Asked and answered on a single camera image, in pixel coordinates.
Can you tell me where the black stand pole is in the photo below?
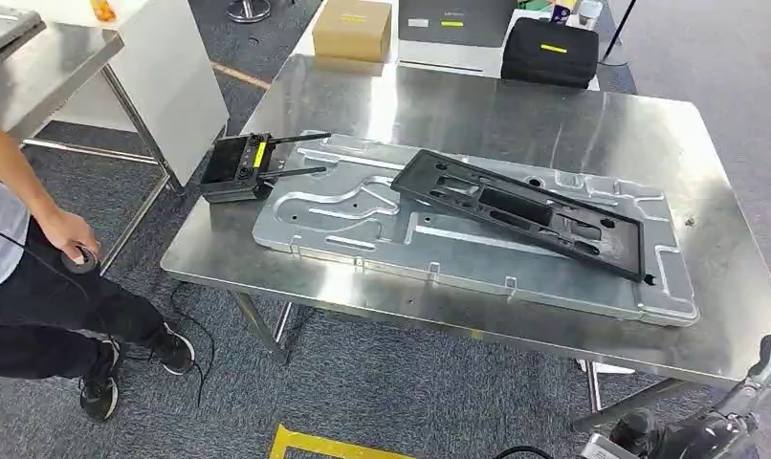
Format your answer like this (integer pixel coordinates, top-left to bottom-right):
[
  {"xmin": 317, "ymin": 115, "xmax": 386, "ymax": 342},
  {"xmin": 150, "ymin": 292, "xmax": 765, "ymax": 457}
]
[{"xmin": 602, "ymin": 0, "xmax": 639, "ymax": 64}]

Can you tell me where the grey tray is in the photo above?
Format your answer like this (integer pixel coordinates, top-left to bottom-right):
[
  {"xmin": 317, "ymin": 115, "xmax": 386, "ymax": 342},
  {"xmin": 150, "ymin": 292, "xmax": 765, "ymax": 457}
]
[{"xmin": 0, "ymin": 5, "xmax": 49, "ymax": 70}]

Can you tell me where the stamped sheet metal panel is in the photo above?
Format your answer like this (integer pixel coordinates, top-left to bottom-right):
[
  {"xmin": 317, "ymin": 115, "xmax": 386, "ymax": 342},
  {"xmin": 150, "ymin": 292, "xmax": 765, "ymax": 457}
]
[{"xmin": 252, "ymin": 130, "xmax": 701, "ymax": 328}]

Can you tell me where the white cabinet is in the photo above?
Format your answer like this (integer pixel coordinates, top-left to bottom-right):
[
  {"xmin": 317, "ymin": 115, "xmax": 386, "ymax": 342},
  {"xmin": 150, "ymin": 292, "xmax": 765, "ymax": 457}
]
[{"xmin": 42, "ymin": 0, "xmax": 231, "ymax": 186}]

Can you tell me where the chrome stool base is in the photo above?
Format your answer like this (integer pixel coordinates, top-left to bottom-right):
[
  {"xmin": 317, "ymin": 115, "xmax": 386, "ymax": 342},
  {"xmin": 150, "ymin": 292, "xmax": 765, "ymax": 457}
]
[{"xmin": 225, "ymin": 0, "xmax": 274, "ymax": 25}]

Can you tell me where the small bottle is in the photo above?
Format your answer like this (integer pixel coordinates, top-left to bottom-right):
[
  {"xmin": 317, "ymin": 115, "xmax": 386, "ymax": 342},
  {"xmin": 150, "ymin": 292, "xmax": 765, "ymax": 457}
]
[{"xmin": 576, "ymin": 0, "xmax": 606, "ymax": 32}]

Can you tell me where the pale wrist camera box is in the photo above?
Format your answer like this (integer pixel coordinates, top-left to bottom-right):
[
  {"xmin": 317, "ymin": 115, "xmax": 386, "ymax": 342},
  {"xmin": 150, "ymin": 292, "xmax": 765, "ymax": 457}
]
[{"xmin": 578, "ymin": 433, "xmax": 641, "ymax": 459}]

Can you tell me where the steel side table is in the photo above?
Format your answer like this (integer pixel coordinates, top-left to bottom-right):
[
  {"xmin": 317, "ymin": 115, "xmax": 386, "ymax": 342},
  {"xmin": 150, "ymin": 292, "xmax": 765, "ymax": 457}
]
[{"xmin": 0, "ymin": 21, "xmax": 185, "ymax": 275}]

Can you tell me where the person's left hand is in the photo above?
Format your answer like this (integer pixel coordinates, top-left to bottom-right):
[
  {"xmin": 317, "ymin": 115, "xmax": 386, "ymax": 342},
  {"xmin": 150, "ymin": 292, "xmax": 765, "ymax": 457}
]
[{"xmin": 39, "ymin": 208, "xmax": 102, "ymax": 266}]

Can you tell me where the person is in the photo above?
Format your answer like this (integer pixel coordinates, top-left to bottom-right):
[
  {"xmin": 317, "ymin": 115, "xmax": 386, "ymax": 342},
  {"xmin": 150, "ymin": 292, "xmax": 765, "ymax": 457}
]
[{"xmin": 0, "ymin": 107, "xmax": 197, "ymax": 424}]

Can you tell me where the black plastic frame panel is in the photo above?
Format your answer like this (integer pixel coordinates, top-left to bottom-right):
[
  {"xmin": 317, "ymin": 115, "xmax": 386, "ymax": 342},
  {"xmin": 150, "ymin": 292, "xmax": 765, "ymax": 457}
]
[{"xmin": 389, "ymin": 147, "xmax": 657, "ymax": 285}]

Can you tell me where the steel work table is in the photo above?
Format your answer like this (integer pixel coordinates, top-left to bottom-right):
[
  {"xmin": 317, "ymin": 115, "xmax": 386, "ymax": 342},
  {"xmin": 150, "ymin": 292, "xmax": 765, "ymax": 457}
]
[{"xmin": 160, "ymin": 53, "xmax": 771, "ymax": 436}]

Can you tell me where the cardboard box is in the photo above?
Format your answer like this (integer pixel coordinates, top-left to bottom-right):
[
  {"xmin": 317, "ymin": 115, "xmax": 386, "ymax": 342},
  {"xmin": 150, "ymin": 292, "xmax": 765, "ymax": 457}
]
[{"xmin": 311, "ymin": 0, "xmax": 394, "ymax": 64}]

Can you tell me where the dark grey laptop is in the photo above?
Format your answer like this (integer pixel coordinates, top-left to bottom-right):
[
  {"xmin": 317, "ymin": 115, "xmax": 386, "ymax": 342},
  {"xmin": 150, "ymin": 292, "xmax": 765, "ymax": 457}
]
[{"xmin": 397, "ymin": 0, "xmax": 520, "ymax": 50}]

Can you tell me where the black carry case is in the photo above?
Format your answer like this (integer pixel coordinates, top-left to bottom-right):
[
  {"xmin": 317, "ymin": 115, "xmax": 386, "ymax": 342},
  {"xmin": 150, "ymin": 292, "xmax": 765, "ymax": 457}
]
[{"xmin": 499, "ymin": 16, "xmax": 601, "ymax": 91}]

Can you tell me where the black tape roll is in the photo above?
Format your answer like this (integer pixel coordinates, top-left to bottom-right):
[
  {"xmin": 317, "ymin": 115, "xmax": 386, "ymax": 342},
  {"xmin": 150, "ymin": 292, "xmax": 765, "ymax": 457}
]
[{"xmin": 60, "ymin": 243, "xmax": 100, "ymax": 276}]

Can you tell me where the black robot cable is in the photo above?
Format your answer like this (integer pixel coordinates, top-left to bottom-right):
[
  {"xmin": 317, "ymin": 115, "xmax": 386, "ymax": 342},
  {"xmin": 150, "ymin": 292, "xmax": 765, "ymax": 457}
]
[{"xmin": 492, "ymin": 445, "xmax": 556, "ymax": 459}]

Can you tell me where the black remote controller with antennas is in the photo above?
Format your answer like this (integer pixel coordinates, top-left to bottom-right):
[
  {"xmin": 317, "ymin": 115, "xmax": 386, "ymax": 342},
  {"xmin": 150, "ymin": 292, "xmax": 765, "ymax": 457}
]
[{"xmin": 197, "ymin": 130, "xmax": 334, "ymax": 205}]

